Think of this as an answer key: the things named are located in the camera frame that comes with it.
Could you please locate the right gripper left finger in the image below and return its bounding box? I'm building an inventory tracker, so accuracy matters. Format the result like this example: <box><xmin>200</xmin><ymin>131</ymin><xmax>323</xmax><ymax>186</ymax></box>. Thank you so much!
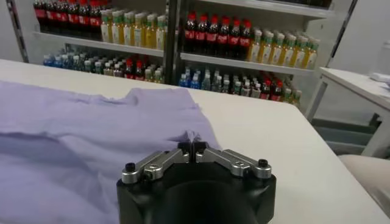
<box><xmin>121</xmin><ymin>141</ymin><xmax>194</xmax><ymax>185</ymax></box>

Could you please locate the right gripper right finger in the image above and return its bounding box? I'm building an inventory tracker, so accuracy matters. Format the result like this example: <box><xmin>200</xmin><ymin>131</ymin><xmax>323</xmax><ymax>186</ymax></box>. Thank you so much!
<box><xmin>194</xmin><ymin>141</ymin><xmax>273</xmax><ymax>180</ymax></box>

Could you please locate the lavender purple T-shirt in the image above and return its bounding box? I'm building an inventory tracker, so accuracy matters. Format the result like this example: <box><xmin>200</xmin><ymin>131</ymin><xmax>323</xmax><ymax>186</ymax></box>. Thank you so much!
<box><xmin>0</xmin><ymin>79</ymin><xmax>221</xmax><ymax>224</ymax></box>

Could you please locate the small red-cap cola bottle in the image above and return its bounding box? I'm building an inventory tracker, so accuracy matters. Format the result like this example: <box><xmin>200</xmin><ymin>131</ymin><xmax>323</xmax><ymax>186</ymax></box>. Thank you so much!
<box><xmin>135</xmin><ymin>60</ymin><xmax>146</xmax><ymax>82</ymax></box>
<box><xmin>260</xmin><ymin>79</ymin><xmax>272</xmax><ymax>100</ymax></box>
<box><xmin>271</xmin><ymin>81</ymin><xmax>283</xmax><ymax>102</ymax></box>
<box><xmin>124</xmin><ymin>58</ymin><xmax>135</xmax><ymax>80</ymax></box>

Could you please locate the white cooler shelf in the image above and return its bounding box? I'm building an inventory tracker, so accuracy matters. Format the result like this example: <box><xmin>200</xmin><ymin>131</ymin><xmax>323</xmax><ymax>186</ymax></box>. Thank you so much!
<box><xmin>179</xmin><ymin>52</ymin><xmax>314</xmax><ymax>76</ymax></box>
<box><xmin>197</xmin><ymin>0</ymin><xmax>335</xmax><ymax>19</ymax></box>
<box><xmin>32</xmin><ymin>30</ymin><xmax>165</xmax><ymax>58</ymax></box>

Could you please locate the green-cap yellow tea bottle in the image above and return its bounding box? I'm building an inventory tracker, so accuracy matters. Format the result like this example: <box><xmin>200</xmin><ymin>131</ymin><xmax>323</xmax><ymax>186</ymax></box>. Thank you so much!
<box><xmin>155</xmin><ymin>15</ymin><xmax>167</xmax><ymax>51</ymax></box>
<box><xmin>248</xmin><ymin>29</ymin><xmax>263</xmax><ymax>62</ymax></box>
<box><xmin>100</xmin><ymin>9</ymin><xmax>113</xmax><ymax>43</ymax></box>
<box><xmin>294</xmin><ymin>35</ymin><xmax>307</xmax><ymax>68</ymax></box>
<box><xmin>271</xmin><ymin>32</ymin><xmax>285</xmax><ymax>65</ymax></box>
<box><xmin>122</xmin><ymin>11</ymin><xmax>135</xmax><ymax>46</ymax></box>
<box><xmin>111</xmin><ymin>10</ymin><xmax>124</xmax><ymax>45</ymax></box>
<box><xmin>305</xmin><ymin>38</ymin><xmax>321</xmax><ymax>70</ymax></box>
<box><xmin>133</xmin><ymin>12</ymin><xmax>146</xmax><ymax>48</ymax></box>
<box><xmin>144</xmin><ymin>13</ymin><xmax>157</xmax><ymax>49</ymax></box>
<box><xmin>282</xmin><ymin>33</ymin><xmax>296</xmax><ymax>67</ymax></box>
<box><xmin>259</xmin><ymin>30</ymin><xmax>274</xmax><ymax>64</ymax></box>

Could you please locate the white side table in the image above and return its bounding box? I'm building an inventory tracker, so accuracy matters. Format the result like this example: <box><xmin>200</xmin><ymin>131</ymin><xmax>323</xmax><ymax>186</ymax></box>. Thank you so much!
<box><xmin>304</xmin><ymin>66</ymin><xmax>390</xmax><ymax>159</ymax></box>

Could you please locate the shelf of drink bottles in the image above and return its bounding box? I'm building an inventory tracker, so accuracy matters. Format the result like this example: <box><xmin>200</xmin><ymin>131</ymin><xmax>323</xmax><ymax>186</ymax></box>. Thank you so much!
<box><xmin>173</xmin><ymin>0</ymin><xmax>359</xmax><ymax>110</ymax></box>

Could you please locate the black-framed open cooler door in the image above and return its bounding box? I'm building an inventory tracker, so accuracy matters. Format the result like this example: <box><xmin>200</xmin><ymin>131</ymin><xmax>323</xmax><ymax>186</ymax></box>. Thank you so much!
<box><xmin>5</xmin><ymin>0</ymin><xmax>30</xmax><ymax>64</ymax></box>
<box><xmin>326</xmin><ymin>0</ymin><xmax>360</xmax><ymax>68</ymax></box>

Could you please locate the white tray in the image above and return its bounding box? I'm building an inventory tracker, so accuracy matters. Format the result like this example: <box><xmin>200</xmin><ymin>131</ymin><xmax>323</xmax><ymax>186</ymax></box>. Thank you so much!
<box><xmin>368</xmin><ymin>72</ymin><xmax>390</xmax><ymax>83</ymax></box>

